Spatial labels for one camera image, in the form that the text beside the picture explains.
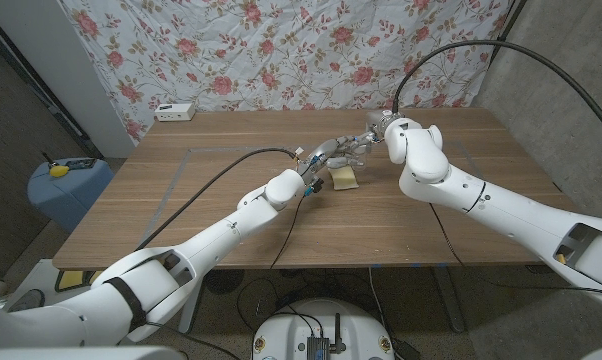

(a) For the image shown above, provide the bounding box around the blue round stool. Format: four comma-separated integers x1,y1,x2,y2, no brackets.
27,157,115,232

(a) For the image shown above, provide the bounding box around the grey table leg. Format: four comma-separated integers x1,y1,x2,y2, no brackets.
430,266,466,334

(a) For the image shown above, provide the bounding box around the black round disc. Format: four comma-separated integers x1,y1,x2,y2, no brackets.
205,269,245,295

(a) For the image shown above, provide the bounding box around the white table leg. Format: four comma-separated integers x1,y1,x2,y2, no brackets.
177,279,207,335

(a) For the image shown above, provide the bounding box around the yellow sponge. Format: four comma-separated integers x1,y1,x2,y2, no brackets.
329,167,361,192

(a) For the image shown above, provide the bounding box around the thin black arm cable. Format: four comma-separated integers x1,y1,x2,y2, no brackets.
428,202,602,299
240,194,307,360

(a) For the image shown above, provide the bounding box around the grey shoe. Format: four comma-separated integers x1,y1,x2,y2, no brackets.
3,288,46,312

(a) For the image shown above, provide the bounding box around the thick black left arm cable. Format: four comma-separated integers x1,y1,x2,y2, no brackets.
135,146,300,251

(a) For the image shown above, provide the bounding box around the black flat device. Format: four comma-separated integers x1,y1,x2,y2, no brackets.
64,157,98,170

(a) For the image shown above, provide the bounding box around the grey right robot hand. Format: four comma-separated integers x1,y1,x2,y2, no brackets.
358,109,405,147

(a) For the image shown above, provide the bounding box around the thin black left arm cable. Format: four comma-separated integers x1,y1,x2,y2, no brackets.
240,194,307,360

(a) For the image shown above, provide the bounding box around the white power strip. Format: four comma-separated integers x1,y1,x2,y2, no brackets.
153,102,197,123

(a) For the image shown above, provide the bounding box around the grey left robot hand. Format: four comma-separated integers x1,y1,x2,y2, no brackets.
295,135,371,198

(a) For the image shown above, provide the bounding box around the black floor cable loop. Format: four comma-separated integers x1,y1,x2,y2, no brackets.
235,277,283,335

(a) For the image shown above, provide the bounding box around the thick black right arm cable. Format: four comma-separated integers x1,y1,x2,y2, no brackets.
391,39,602,150

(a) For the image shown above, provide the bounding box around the grey computer box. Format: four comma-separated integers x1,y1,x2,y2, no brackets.
306,335,331,360

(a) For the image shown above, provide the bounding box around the black antenna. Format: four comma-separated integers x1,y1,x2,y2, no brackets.
329,313,346,354

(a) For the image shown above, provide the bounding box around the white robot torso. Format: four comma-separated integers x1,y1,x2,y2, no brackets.
250,298,396,360

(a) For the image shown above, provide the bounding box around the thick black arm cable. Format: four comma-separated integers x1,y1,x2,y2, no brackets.
135,146,300,251
391,39,602,150

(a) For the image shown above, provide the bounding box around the yellow black floor mat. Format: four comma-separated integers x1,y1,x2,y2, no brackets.
54,269,102,294

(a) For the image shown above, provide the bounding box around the black diagonal door frame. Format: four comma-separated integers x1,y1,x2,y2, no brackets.
0,17,105,160

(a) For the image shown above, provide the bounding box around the black stand pole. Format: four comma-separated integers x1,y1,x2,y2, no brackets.
488,0,528,66

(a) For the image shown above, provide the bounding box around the floral rose backdrop cloth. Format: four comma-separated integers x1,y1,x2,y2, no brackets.
60,0,512,144

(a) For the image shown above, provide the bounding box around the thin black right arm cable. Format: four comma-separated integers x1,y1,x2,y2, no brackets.
428,202,602,299

